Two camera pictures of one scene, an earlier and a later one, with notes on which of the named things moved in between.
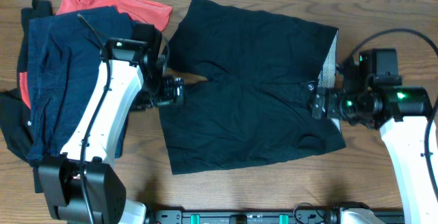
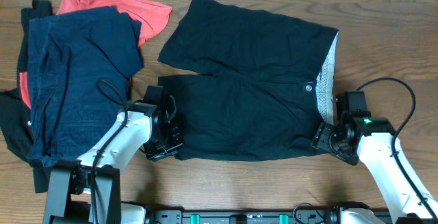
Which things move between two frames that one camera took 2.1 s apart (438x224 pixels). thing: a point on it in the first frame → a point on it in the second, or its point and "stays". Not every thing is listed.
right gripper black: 335,96 → 322,139
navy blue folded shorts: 65,55 stays
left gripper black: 171,98 → 176,131
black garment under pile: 15,113 stays
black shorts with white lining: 261,68 stays
